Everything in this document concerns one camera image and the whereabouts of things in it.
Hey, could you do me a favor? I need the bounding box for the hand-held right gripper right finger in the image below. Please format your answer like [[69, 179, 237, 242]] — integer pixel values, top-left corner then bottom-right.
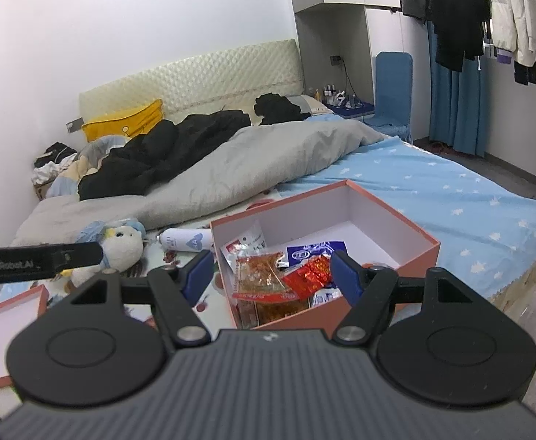
[[331, 250, 479, 344]]

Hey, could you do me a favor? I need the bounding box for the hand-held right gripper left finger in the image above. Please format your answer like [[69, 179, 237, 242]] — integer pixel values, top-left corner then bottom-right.
[[69, 250, 216, 348]]

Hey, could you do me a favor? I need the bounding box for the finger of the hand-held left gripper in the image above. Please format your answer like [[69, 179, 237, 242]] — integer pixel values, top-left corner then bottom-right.
[[52, 241, 104, 270]]

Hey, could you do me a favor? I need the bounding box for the red foil snack packet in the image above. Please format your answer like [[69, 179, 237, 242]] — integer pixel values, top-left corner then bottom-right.
[[304, 257, 333, 285], [282, 268, 328, 301]]

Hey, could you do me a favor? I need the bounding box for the blue white snack packet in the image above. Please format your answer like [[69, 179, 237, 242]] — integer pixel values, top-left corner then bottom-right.
[[287, 239, 346, 269]]

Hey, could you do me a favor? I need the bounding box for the white red label snack packet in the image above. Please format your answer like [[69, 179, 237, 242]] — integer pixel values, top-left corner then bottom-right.
[[219, 222, 269, 262]]

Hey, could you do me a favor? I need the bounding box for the green header snack packet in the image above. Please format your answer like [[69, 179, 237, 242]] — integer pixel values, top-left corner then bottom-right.
[[231, 250, 291, 296]]

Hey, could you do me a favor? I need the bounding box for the pink cardboard box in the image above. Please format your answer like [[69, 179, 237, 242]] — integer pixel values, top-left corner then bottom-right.
[[222, 179, 441, 331]]

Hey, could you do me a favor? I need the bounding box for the red header meat stick packet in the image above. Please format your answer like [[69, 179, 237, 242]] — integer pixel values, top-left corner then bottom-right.
[[236, 291, 314, 331]]

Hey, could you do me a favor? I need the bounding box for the white spray bottle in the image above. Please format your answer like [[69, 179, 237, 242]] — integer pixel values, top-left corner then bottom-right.
[[158, 227, 214, 253]]

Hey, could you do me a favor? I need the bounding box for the blue white plush penguin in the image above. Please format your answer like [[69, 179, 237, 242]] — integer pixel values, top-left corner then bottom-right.
[[66, 220, 146, 285]]

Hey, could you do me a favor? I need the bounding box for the pink box lid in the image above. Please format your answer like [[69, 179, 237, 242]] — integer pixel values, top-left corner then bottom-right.
[[0, 283, 51, 390]]

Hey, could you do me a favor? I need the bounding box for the pile of clothes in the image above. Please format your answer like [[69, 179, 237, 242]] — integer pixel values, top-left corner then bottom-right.
[[32, 142, 78, 184]]

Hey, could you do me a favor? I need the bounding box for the grey duvet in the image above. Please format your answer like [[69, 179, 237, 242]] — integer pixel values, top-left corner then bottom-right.
[[9, 121, 385, 246]]

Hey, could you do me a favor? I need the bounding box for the black coat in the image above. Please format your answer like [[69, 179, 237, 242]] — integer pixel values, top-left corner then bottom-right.
[[78, 110, 252, 201]]

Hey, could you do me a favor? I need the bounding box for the yellow pillow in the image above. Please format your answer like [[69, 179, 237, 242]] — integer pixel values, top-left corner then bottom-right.
[[81, 99, 164, 143]]

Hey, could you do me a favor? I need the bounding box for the blue bedside table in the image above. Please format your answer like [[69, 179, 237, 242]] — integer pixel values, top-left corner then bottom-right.
[[316, 83, 376, 120]]

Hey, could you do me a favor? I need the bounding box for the grey white pillow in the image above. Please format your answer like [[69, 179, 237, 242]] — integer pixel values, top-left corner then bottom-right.
[[291, 94, 333, 117]]

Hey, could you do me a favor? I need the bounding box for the cream padded headboard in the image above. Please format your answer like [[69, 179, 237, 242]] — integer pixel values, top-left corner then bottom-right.
[[78, 39, 303, 124]]

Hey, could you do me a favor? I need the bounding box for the blue chair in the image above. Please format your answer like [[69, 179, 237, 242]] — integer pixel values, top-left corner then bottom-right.
[[364, 51, 413, 143]]

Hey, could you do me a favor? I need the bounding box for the blue curtain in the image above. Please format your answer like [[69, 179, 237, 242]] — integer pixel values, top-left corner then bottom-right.
[[426, 23, 488, 157]]

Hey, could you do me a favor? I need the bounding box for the grey wardrobe cabinet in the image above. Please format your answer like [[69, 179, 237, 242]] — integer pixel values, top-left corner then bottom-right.
[[284, 0, 403, 111]]

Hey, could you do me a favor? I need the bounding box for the hanging black garment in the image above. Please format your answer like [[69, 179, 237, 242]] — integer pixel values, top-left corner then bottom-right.
[[426, 0, 491, 72]]

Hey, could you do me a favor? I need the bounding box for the hanging white blue jacket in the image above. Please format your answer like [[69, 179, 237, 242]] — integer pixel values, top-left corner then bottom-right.
[[488, 0, 536, 67]]

